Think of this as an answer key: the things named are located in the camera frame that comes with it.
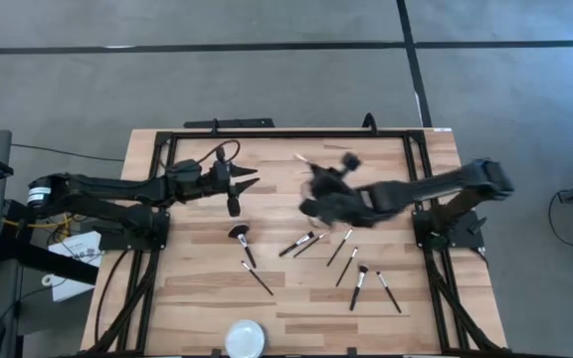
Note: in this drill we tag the white paper sheet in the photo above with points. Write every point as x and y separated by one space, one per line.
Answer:
75 288

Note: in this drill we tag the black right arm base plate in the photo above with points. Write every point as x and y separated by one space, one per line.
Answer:
465 233

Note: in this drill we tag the black bar device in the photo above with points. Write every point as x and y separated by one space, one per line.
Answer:
247 123

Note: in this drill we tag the small white tape roll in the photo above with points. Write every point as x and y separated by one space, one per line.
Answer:
43 280

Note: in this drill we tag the tan-tipped makeup brush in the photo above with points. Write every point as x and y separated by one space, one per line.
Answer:
301 157

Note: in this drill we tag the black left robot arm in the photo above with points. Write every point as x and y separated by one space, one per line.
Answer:
117 188

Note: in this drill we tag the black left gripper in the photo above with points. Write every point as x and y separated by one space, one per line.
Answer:
221 179

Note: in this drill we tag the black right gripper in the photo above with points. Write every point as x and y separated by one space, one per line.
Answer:
338 206

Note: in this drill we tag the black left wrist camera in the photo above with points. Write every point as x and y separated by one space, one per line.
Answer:
234 206

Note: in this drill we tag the fluffy round makeup brush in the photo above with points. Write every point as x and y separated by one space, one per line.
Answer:
357 289

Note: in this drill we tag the white round disc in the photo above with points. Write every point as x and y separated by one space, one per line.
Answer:
246 340

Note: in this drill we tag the black silver-ferrule makeup brush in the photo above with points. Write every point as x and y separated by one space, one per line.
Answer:
297 244

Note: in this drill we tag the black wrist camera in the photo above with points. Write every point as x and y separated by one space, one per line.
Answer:
234 206
351 160

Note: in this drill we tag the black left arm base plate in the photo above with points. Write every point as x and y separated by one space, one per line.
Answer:
117 238

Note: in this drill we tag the black table clamp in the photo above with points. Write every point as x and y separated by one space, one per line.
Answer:
216 353
351 352

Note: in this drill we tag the black metal table frame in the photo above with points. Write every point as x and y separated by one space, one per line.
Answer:
291 134

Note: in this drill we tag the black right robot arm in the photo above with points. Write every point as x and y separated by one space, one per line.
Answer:
431 186

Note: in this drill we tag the long thin makeup brush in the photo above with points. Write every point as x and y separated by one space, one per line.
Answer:
256 278

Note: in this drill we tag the small white label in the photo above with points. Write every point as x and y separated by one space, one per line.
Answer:
443 129

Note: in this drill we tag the black stand beam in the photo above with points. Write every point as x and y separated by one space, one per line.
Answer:
53 261

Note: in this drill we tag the large fan makeup brush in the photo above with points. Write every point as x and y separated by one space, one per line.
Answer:
243 244

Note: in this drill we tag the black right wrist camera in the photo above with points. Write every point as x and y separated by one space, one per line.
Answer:
351 160

